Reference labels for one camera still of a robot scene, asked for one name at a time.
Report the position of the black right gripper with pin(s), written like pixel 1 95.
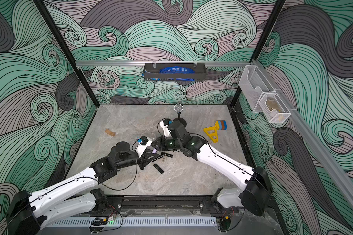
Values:
pixel 166 143

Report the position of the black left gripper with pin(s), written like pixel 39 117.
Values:
pixel 144 159

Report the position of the black lipstick gold base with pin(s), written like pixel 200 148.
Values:
pixel 167 154

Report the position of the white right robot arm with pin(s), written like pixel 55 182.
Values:
pixel 253 187

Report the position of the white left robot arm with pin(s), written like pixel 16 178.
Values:
pixel 31 212

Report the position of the black square lipstick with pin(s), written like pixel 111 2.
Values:
pixel 158 168

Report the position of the black microphone stand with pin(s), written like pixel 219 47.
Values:
pixel 178 108

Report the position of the tan wooden arch block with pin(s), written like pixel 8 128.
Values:
pixel 109 132

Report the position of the yellow triangle toy block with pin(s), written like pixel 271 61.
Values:
pixel 212 132

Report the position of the multicolour stacked toy blocks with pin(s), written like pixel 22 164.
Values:
pixel 220 125

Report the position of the blue object in basket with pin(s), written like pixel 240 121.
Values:
pixel 176 70

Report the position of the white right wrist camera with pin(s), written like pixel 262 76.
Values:
pixel 163 124

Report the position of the black wire shelf basket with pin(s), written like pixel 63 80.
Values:
pixel 151 73

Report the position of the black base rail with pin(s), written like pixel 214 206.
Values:
pixel 207 204

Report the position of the white perforated cable tray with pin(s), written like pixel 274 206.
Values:
pixel 143 221

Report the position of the aluminium rail back wall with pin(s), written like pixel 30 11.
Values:
pixel 138 63

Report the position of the aluminium rail wall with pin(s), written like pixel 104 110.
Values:
pixel 138 63
pixel 325 158

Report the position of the black corner frame post left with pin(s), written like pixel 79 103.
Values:
pixel 68 54

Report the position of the black corner frame post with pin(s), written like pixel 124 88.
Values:
pixel 68 54
pixel 269 24

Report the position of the clear wall bin large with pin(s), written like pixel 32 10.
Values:
pixel 254 84

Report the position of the clear wall bin small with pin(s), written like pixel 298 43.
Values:
pixel 273 108

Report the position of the black corner frame post right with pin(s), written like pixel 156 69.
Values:
pixel 269 24

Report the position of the aluminium rail right wall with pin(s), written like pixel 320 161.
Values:
pixel 325 158

